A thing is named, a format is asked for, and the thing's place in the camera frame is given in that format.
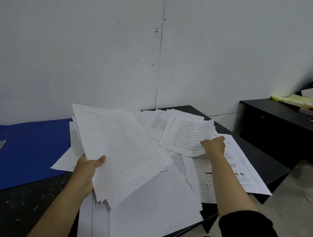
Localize small curled sheaf of papers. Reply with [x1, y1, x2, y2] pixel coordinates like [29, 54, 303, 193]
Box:
[160, 115, 218, 157]

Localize blue mat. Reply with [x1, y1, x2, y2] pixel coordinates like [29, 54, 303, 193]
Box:
[0, 118, 74, 191]

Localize black side desk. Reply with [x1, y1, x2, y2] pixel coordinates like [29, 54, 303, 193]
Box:
[238, 91, 313, 170]

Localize person's right hand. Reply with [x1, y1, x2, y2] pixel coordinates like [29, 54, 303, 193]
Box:
[200, 136, 226, 157]

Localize person's left forearm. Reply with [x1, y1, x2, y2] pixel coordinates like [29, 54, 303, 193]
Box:
[26, 171, 88, 237]

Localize large stack of printed papers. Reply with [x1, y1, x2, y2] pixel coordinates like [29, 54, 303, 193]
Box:
[72, 104, 173, 209]

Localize yellow-green paper sheets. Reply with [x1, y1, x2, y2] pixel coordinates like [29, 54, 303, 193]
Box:
[271, 94, 313, 109]

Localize scattered pile of white papers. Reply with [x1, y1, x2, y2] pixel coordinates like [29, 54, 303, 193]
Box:
[50, 109, 272, 237]

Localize black sleeve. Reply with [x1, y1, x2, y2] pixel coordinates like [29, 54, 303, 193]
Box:
[218, 211, 280, 237]

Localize black work table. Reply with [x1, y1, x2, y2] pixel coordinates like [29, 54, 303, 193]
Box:
[0, 105, 291, 237]

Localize person's right forearm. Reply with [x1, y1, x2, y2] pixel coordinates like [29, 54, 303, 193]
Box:
[207, 154, 259, 220]

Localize person's left hand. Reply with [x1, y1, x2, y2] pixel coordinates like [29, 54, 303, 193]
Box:
[72, 154, 106, 197]

